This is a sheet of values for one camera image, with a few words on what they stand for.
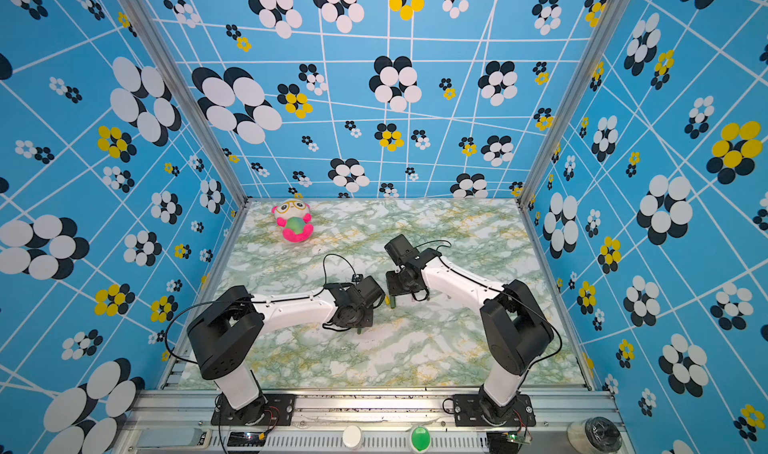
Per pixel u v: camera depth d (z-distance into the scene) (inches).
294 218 41.8
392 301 36.0
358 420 28.5
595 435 24.3
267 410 28.5
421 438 24.3
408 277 25.3
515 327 17.9
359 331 34.1
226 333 18.5
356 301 27.3
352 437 25.4
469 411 28.5
